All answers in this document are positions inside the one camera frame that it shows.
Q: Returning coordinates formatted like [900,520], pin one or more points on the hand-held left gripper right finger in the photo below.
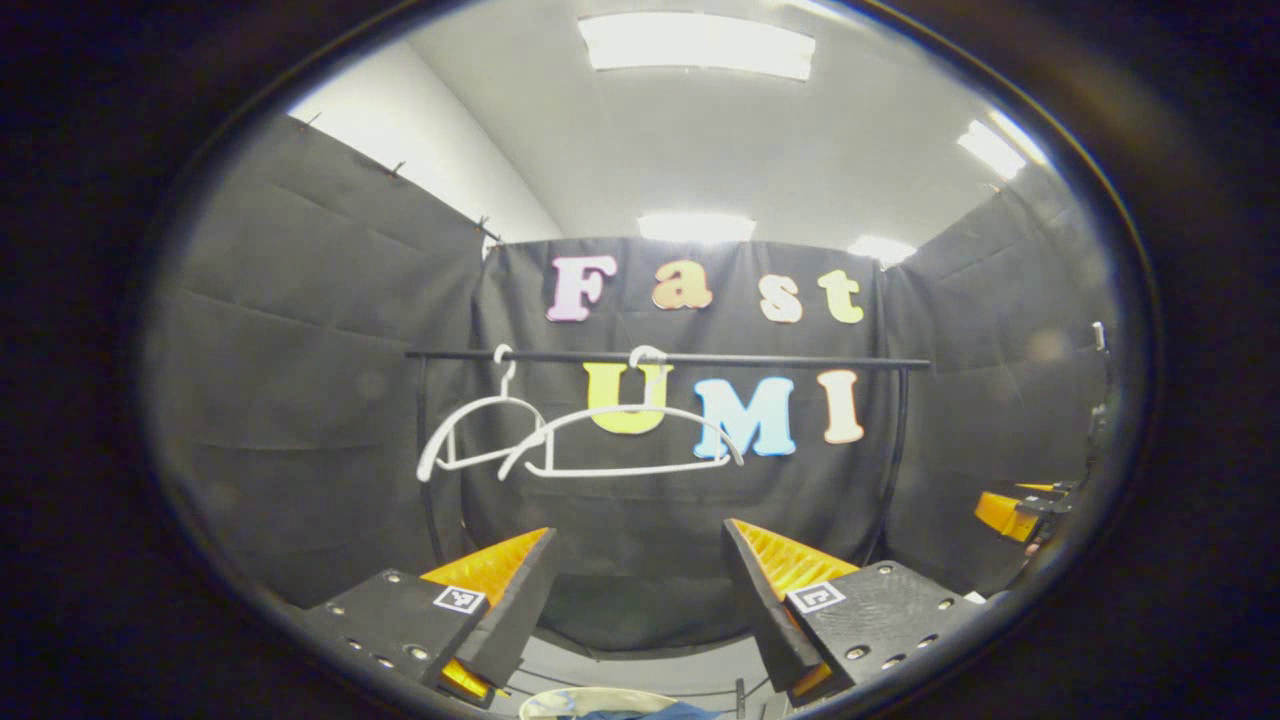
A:
[770,620]

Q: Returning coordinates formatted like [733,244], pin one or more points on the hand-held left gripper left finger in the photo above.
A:
[520,620]

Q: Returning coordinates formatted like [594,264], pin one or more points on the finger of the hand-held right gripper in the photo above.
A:
[1038,488]
[1008,515]

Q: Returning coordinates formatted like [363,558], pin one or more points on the white clothes hanger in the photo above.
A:
[430,458]
[512,465]

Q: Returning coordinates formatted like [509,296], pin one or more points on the black clothes rack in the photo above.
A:
[800,361]

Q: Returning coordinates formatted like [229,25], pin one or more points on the large ceiling light panel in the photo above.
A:
[695,45]

